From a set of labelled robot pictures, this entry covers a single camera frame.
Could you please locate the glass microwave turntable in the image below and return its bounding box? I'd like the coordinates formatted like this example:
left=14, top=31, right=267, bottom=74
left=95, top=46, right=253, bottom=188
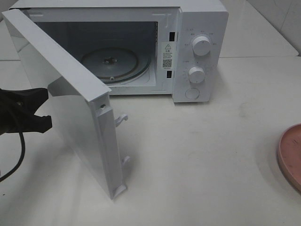
left=80, top=47, right=151, bottom=84

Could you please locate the white microwave knob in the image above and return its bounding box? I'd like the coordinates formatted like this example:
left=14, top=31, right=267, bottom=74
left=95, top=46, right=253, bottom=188
left=192, top=35, right=212, bottom=56
left=188, top=66, right=206, bottom=84

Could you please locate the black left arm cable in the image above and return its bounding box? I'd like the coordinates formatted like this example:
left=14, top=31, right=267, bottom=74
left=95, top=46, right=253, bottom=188
left=0, top=131, right=26, bottom=183

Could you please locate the white warning label sticker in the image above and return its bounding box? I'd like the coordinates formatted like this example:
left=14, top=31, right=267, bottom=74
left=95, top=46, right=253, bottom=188
left=161, top=41, right=174, bottom=69

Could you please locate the white microwave oven body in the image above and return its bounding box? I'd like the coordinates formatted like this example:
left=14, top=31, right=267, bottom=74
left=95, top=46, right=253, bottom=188
left=9, top=0, right=229, bottom=103

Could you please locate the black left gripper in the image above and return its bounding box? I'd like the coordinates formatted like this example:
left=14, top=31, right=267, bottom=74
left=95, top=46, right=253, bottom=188
left=0, top=88, right=52, bottom=135

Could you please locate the round white door button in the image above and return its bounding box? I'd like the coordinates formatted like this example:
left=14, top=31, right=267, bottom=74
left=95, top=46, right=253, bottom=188
left=185, top=88, right=200, bottom=99

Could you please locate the pink round plate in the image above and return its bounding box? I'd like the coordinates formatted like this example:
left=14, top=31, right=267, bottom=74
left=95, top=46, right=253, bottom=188
left=277, top=124, right=301, bottom=193

